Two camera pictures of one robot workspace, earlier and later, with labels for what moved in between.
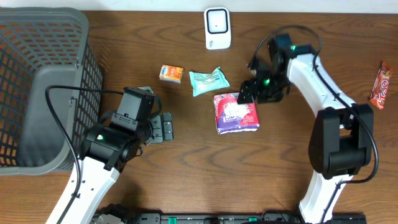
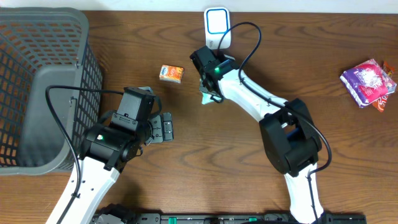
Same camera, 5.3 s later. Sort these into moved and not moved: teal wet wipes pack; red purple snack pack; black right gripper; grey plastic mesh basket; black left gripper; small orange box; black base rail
Moved: teal wet wipes pack; black right gripper; red purple snack pack
Not moved: black base rail; black left gripper; grey plastic mesh basket; small orange box
